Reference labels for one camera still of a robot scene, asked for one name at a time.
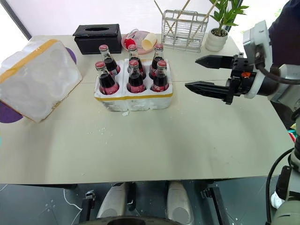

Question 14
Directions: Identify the white ribbed plant pot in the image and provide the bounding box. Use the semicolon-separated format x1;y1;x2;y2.
205;28;229;53

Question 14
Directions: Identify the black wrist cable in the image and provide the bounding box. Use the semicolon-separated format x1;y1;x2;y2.
255;44;300;84

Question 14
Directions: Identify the white foam taped box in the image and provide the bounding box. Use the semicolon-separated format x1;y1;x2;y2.
0;38;83;124

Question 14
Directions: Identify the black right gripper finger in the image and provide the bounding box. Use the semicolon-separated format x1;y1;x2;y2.
184;80;234;105
195;54;235;70

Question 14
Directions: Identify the cream paper cup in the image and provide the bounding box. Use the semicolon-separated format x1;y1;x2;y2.
141;32;158;51

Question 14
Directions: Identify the dark window frame bar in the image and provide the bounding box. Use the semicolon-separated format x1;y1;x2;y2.
0;0;32;41

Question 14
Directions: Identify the cola glass bottle red cap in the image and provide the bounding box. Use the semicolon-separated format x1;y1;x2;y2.
127;44;147;80
150;60;170;93
148;43;165;80
126;59;147;93
94;60;120;96
98;44;121;76

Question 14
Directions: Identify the white floor cable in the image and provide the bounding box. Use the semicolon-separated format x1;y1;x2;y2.
62;187;83;213

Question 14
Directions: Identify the white foam crate yellow tape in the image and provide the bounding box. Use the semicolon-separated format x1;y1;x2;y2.
93;58;174;113

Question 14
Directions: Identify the black table leg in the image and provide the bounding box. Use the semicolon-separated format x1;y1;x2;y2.
126;182;137;212
81;189;97;218
200;184;230;225

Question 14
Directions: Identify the purple round mat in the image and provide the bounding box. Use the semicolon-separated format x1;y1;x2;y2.
0;100;24;124
64;46;78;65

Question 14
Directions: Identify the dark rounded robot body rim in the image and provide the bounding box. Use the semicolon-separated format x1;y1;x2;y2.
79;217;170;225

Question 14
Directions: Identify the silver wire rack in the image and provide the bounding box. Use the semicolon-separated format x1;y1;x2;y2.
160;9;210;53

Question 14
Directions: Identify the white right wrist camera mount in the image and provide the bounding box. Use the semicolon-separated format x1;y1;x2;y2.
242;20;274;99

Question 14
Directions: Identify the black tissue box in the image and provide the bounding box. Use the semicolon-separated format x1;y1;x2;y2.
72;23;123;55

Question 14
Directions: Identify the pink plate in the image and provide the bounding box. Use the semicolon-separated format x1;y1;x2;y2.
121;30;158;55

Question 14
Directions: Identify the person in dark clothing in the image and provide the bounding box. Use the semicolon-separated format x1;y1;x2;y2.
268;0;300;68

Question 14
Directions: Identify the grey rounded robot foot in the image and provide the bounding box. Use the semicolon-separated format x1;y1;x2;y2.
165;181;195;225
96;182;128;220

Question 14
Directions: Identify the white shoe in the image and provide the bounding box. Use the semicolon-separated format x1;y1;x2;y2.
270;191;286;210

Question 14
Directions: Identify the green leafy plant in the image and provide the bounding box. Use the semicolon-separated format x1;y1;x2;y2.
208;0;250;37

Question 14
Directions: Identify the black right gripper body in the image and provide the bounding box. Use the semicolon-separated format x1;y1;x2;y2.
226;53;258;97

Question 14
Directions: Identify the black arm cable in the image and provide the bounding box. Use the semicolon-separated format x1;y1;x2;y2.
265;148;295;225

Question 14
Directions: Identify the red small toy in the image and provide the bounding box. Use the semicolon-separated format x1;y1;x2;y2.
123;38;137;49

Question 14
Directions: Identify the wooden stick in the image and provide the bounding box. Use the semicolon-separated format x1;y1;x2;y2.
153;0;176;36
191;0;218;39
167;0;191;34

